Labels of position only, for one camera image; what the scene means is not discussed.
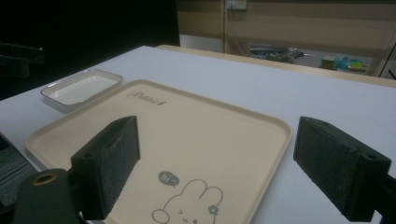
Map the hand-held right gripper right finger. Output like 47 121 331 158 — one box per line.
292 116 392 223

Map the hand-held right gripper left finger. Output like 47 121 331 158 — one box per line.
70 115 141 221

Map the white rectangular dish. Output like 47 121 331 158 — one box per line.
39 68 124 114

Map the beige tray with rabbit print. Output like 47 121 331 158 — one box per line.
24 79 293 224

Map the colourful toy pile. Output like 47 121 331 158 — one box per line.
321 54 372 75

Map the black metal stand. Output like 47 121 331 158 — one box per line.
377 42 396 80

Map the dark equipment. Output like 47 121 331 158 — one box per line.
0 42 45 79

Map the pile of dark cables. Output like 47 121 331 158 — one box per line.
248 46 306 63

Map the wall socket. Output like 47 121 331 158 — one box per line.
226 0 248 10

